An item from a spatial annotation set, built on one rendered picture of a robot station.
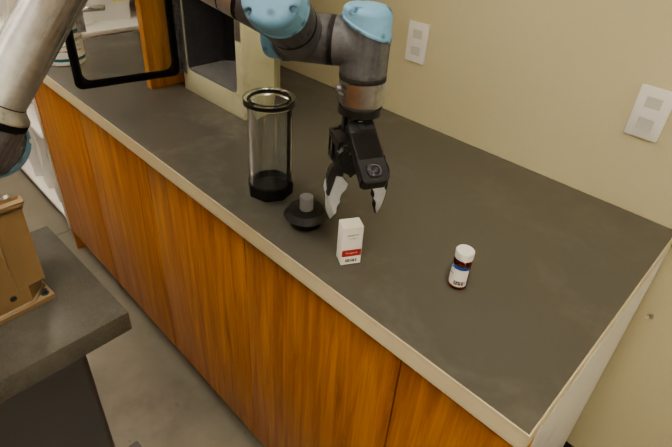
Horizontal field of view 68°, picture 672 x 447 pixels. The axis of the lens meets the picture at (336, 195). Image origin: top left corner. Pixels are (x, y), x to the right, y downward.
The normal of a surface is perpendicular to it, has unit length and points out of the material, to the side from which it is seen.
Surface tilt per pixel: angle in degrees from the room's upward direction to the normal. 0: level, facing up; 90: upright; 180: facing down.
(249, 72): 90
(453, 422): 90
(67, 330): 0
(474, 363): 0
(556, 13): 90
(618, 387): 90
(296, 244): 0
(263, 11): 61
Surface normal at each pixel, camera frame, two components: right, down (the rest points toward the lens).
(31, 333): 0.06, -0.84
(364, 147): 0.14, -0.44
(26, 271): 0.76, 0.39
